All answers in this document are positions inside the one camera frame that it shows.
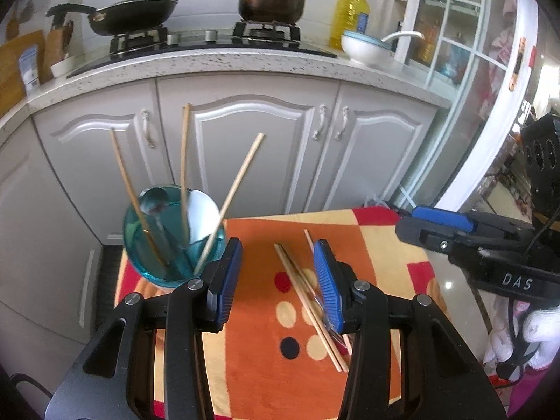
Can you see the white ladle in bowl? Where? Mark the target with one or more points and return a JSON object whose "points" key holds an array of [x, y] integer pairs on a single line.
{"points": [[403, 34]]}

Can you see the yellow oil bottle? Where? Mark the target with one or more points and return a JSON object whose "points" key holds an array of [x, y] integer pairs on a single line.
{"points": [[349, 15]]}

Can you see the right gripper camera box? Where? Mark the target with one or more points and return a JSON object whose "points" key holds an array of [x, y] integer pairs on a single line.
{"points": [[540, 142]]}

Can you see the wooden cutting board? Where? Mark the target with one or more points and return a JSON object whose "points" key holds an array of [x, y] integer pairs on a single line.
{"points": [[12, 88]]}

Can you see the small white bowl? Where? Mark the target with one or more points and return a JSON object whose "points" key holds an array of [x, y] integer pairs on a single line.
{"points": [[64, 67]]}

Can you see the floral cup teal rim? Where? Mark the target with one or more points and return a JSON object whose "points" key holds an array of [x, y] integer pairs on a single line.
{"points": [[185, 257]]}

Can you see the orange patterned cloth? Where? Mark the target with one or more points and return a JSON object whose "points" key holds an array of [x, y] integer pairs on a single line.
{"points": [[268, 362]]}

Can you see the black frying pan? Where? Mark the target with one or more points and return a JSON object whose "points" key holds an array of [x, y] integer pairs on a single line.
{"points": [[120, 18]]}

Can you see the white kitchen cabinets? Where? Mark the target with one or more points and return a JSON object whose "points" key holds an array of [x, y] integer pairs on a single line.
{"points": [[327, 146]]}

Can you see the white blue bowl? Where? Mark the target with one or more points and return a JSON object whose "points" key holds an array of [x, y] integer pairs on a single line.
{"points": [[366, 50]]}

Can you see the pale thin chopstick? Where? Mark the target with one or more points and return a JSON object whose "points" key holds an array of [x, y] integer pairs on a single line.
{"points": [[135, 200]]}

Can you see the black gas stove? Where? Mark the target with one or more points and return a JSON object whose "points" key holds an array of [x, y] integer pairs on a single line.
{"points": [[273, 36]]}

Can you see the white plastic spoon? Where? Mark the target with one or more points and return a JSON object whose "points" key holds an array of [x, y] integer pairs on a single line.
{"points": [[202, 216]]}

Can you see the dark brown chopstick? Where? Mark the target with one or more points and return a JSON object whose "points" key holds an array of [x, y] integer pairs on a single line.
{"points": [[343, 340]]}

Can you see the glass display cabinet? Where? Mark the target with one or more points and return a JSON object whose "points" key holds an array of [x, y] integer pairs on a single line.
{"points": [[479, 55]]}

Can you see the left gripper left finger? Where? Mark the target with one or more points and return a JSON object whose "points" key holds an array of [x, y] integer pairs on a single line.
{"points": [[221, 277]]}

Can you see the wooden knife block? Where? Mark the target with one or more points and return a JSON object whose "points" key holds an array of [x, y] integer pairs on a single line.
{"points": [[57, 42]]}

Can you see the light wooden chopstick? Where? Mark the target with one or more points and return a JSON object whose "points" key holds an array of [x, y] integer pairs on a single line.
{"points": [[228, 202], [183, 173], [318, 325]]}

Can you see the blue white packet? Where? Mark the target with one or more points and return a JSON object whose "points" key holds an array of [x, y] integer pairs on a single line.
{"points": [[29, 70]]}

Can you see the right gloved hand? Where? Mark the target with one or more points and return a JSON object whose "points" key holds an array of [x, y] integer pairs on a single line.
{"points": [[540, 326]]}

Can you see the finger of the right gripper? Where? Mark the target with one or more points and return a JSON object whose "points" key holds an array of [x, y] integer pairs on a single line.
{"points": [[444, 218], [430, 235]]}

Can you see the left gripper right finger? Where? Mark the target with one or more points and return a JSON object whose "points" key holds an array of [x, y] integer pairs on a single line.
{"points": [[343, 303]]}

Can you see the metal spoon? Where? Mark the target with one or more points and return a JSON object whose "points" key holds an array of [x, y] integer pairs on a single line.
{"points": [[152, 202]]}

